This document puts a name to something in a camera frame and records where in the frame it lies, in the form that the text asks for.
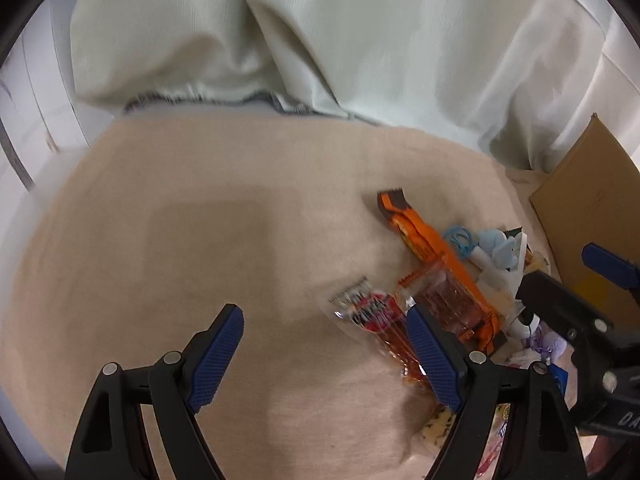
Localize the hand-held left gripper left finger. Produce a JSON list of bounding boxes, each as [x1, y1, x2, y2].
[[65, 304, 246, 480]]

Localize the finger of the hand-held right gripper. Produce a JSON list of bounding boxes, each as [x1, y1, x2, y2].
[[515, 271, 640, 411], [581, 242, 640, 306]]

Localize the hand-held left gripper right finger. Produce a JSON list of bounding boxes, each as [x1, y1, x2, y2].
[[406, 304, 588, 480]]

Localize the white black round toy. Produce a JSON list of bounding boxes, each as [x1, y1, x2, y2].
[[509, 305, 542, 342]]

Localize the blue and white small items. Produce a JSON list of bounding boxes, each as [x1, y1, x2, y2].
[[470, 232, 532, 311]]

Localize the brown cardboard box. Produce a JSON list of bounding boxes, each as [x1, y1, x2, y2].
[[529, 112, 640, 306]]

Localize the clear snack packet red label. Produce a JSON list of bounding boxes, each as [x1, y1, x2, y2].
[[325, 277, 431, 386]]

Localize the person's right forearm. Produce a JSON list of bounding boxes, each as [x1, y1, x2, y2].
[[585, 435, 617, 479]]

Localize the clear packet of brown snacks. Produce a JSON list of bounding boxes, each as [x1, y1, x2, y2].
[[397, 262, 496, 351]]

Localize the yellow patterned packet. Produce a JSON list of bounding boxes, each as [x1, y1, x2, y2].
[[419, 404, 457, 457]]

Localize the blue white patterned pouch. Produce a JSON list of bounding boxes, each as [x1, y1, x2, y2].
[[546, 362, 569, 397]]

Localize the red white snack packet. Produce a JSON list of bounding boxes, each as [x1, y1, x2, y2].
[[474, 402, 512, 479]]

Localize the long orange snack packet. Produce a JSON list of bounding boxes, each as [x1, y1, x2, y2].
[[376, 186, 506, 356]]

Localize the beige blanket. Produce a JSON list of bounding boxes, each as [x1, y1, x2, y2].
[[0, 110, 576, 480]]

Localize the pale green curtain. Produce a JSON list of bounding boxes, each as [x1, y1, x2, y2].
[[70, 0, 640, 171]]

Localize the purple plush keychain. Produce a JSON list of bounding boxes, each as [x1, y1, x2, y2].
[[529, 330, 569, 362]]

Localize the blue plush toy keychain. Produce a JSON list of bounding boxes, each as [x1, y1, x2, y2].
[[442, 225, 522, 272]]

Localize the grey wall pipe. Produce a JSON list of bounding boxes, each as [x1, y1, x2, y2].
[[0, 125, 33, 188]]

